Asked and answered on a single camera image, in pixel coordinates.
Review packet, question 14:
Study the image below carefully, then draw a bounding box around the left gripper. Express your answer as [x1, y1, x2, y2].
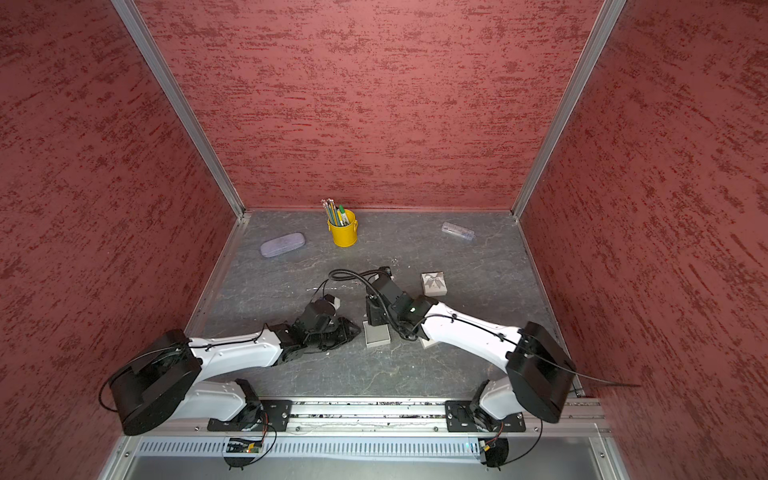
[307, 318, 363, 351]

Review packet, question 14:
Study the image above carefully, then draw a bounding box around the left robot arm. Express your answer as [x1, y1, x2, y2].
[104, 295, 361, 436]

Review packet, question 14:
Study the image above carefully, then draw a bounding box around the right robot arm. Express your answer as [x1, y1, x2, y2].
[363, 267, 576, 431]

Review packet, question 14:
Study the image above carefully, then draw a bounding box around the yellow pencil cup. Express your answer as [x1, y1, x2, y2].
[328, 209, 358, 248]

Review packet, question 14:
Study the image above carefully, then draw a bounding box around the pencils and markers bunch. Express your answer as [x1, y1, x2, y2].
[321, 198, 350, 228]

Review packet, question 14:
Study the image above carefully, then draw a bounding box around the purple glasses case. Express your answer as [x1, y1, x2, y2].
[260, 232, 306, 258]

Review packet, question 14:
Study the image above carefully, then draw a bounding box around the clear plastic case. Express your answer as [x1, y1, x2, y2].
[441, 222, 475, 241]

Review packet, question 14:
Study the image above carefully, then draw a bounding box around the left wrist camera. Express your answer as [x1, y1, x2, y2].
[323, 294, 341, 311]

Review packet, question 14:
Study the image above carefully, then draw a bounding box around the aluminium front rail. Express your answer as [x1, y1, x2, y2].
[148, 397, 613, 437]

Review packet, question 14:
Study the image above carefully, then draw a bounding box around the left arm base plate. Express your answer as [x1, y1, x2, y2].
[207, 400, 293, 433]

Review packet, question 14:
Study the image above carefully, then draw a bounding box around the white perforated cable duct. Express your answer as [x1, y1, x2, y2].
[135, 436, 481, 463]

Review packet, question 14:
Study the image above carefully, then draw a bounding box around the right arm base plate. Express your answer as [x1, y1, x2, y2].
[444, 400, 526, 433]

